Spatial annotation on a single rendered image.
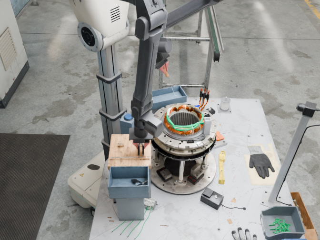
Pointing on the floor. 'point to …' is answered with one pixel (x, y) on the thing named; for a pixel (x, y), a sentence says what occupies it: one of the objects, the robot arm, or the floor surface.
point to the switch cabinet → (10, 54)
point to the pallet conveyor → (215, 48)
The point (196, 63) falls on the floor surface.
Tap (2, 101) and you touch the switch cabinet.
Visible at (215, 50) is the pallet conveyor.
